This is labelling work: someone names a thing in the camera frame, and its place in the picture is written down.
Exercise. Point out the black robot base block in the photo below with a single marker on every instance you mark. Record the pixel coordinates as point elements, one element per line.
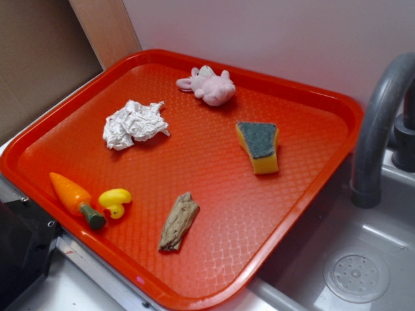
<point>28,239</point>

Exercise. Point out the yellow green scrub sponge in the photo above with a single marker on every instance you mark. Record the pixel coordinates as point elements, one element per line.
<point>260,141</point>

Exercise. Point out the orange plastic tray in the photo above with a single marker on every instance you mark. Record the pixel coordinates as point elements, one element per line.
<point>243,216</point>

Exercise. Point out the brown wood piece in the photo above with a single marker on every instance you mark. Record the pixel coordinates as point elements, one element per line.
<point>178,222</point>

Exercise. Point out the pink plush bunny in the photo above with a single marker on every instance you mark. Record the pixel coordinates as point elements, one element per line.
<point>214,90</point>

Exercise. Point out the crumpled white paper towel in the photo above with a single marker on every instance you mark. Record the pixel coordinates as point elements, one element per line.
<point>134,123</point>

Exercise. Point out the yellow rubber duck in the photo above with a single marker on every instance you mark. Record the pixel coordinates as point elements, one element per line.
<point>113,202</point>

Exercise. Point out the orange toy carrot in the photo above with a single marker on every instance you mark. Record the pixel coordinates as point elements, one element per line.
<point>76,200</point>

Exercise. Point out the grey toy sink basin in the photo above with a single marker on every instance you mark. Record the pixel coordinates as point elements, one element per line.
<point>341,257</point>

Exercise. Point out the light wooden board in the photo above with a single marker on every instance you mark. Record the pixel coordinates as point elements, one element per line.
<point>108,28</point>

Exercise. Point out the grey toy faucet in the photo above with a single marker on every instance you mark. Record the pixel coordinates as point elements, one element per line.
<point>389,117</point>

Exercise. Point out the brown cardboard panel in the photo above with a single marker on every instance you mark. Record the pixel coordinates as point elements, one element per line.
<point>45,56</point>

